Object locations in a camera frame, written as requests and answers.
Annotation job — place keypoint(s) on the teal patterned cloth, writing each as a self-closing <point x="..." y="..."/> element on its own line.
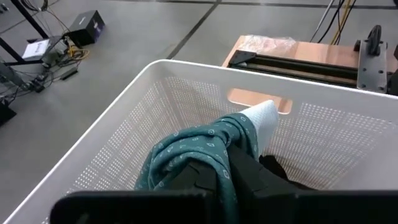
<point x="186" y="143"/>

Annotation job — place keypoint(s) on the black power adapter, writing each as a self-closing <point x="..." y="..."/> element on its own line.
<point x="69" y="74"/>

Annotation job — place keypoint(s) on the black cardboard box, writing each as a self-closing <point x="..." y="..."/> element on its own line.
<point x="84" y="28"/>

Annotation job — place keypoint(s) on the crumpled clear plastic wrap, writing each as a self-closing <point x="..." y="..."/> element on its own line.
<point x="267" y="45"/>

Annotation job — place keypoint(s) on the grey metal clamp plate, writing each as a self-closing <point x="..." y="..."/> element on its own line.
<point x="371" y="74"/>

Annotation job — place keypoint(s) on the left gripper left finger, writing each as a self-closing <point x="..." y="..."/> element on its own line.
<point x="199" y="180"/>

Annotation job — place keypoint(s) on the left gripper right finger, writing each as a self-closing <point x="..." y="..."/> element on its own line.
<point x="252" y="177"/>

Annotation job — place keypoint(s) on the large black cloth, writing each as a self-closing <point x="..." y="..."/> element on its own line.
<point x="273" y="168"/>

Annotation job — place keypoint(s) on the wooden cart with black rail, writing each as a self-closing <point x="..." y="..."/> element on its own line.
<point x="295" y="67"/>

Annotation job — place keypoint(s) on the white perforated plastic basket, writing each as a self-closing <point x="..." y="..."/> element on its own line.
<point x="93" y="140"/>

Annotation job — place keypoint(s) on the black metal desk frame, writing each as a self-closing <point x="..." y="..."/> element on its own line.
<point x="29" y="18"/>

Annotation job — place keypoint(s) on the white printed sheet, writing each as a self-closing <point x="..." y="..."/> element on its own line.
<point x="35" y="49"/>

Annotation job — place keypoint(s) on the white waffle cloth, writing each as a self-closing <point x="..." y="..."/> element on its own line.
<point x="264" y="124"/>

